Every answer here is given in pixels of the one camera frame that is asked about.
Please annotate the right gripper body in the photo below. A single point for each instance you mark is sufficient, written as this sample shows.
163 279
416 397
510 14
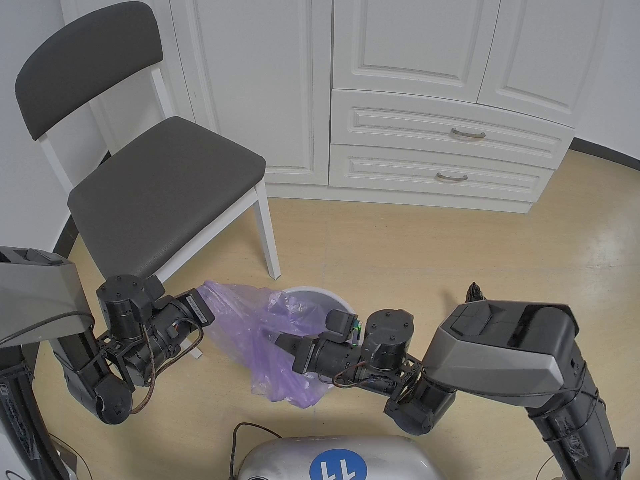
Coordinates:
330 358

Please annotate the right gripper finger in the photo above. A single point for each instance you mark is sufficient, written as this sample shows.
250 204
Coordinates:
292 344

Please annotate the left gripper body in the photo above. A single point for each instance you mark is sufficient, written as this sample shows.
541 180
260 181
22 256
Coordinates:
170 338

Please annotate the purple plastic bag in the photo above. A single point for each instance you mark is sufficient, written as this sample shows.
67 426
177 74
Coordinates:
240 328

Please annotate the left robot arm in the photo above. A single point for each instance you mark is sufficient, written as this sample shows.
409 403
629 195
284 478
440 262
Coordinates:
45 293

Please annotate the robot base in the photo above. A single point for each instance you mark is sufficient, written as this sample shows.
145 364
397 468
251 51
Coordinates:
300 458

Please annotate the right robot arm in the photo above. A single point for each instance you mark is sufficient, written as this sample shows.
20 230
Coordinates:
500 348

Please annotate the white trash bin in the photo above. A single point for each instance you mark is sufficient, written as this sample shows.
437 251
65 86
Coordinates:
320 300

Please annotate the crumpled black plastic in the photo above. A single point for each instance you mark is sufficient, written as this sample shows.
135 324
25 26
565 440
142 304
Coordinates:
475 293

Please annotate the grey and white chair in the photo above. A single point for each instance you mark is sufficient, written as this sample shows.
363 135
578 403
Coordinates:
90 58

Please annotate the white wardrobe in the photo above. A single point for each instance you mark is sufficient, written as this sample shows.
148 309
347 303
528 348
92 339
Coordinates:
410 28

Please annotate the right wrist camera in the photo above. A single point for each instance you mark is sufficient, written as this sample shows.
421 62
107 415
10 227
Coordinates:
340 323

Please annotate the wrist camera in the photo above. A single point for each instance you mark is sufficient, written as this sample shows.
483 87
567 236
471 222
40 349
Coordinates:
152 290
340 323

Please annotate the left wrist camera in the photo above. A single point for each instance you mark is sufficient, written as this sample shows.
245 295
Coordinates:
152 290

